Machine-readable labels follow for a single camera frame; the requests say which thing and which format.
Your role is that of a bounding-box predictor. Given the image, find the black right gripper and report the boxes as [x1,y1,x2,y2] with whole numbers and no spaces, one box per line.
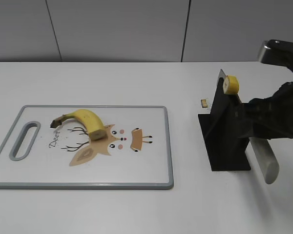
[234,82,293,139]

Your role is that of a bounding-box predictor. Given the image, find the knife with white handle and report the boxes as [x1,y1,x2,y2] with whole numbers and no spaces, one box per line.
[218,69,279,184]

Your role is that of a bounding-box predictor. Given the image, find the cut banana slice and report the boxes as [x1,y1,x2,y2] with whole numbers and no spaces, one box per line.
[223,76,239,95]

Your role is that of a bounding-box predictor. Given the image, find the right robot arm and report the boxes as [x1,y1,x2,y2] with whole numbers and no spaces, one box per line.
[235,39,293,139]

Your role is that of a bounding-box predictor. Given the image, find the yellow banana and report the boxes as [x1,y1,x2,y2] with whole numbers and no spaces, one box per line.
[50,109,107,141]

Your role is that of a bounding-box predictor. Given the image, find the black knife stand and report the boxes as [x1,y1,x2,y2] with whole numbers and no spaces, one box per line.
[198,86,251,171]

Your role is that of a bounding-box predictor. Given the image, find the small tan crumb piece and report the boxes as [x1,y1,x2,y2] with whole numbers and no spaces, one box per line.
[201,99,208,108]

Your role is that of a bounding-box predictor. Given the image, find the white grey-rimmed cutting board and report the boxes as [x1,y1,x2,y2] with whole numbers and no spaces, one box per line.
[0,105,174,190]

